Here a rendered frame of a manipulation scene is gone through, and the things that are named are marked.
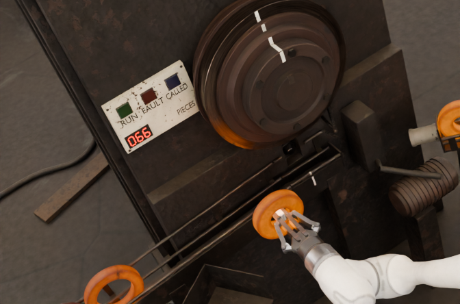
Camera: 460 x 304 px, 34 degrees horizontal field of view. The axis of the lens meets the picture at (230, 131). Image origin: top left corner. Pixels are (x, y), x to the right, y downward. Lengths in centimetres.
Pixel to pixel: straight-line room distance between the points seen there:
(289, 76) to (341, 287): 58
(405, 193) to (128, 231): 150
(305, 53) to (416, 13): 221
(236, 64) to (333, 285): 64
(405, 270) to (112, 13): 101
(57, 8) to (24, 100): 286
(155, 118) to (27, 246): 176
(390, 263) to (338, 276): 15
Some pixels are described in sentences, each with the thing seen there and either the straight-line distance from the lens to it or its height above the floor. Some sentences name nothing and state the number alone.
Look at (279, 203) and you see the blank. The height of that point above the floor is 88.
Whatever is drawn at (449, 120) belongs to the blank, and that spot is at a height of 73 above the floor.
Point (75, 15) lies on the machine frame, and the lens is 202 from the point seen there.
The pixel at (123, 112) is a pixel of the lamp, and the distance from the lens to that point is 215.
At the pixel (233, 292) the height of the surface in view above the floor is 61.
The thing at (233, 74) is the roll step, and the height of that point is 123.
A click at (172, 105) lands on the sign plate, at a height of 113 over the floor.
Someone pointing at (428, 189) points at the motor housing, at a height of 51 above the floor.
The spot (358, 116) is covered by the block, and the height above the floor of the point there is 80.
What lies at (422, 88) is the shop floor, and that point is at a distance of 375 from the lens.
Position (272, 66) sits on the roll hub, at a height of 123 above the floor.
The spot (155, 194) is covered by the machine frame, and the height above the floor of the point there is 87.
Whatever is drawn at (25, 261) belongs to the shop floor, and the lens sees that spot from 377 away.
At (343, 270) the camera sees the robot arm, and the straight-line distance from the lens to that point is 196.
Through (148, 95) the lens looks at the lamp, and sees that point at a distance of 216.
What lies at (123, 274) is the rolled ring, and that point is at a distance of 235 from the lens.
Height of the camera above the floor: 241
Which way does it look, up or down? 39 degrees down
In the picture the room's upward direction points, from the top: 23 degrees counter-clockwise
